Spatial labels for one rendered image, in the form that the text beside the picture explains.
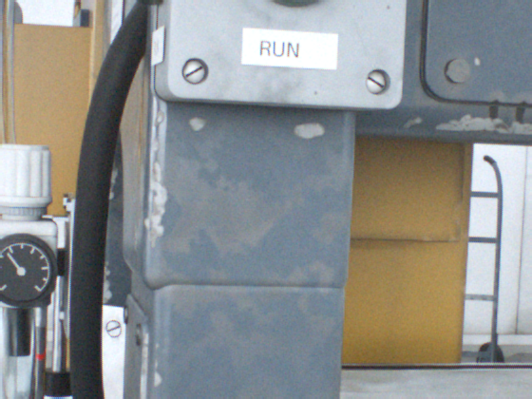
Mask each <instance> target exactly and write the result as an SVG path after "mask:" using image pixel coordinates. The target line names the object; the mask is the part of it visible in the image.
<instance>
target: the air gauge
mask: <svg viewBox="0 0 532 399"><path fill-rule="evenodd" d="M57 276H58V265H57V260H56V257H55V255H54V253H53V251H52V250H51V248H50V247H49V246H48V244H47V243H46V242H45V241H44V240H43V239H42V238H40V237H38V236H35V235H34V234H30V233H23V232H22V233H13V234H10V235H7V236H5V237H2V238H0V301H1V302H3V303H4V304H7V305H9V306H12V307H19V308H22V307H28V306H32V305H35V304H37V303H39V302H41V301H43V300H44V299H45V298H46V297H47V296H48V295H49V293H50V292H51V290H52V289H53V287H54V285H55V284H56V280H57Z"/></svg>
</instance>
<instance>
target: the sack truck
mask: <svg viewBox="0 0 532 399"><path fill-rule="evenodd" d="M483 160H484V161H485V162H488V163H489V164H490V165H491V166H492V167H493V169H494V172H495V175H496V179H497V185H498V192H486V191H471V197H473V198H493V199H498V216H497V236H496V237H474V236H468V242H480V243H496V255H495V276H494V294H465V300H484V301H493V315H492V320H491V334H490V342H486V343H484V344H483V345H482V346H481V347H480V349H479V351H462V357H476V358H477V363H476V364H505V362H504V354H503V352H502V349H501V348H500V346H499V345H498V334H497V333H496V330H497V311H498V291H499V272H500V255H501V243H502V226H503V179H502V175H501V171H500V168H499V166H498V163H497V162H496V161H495V160H494V159H493V158H492V157H490V156H487V155H484V157H483Z"/></svg>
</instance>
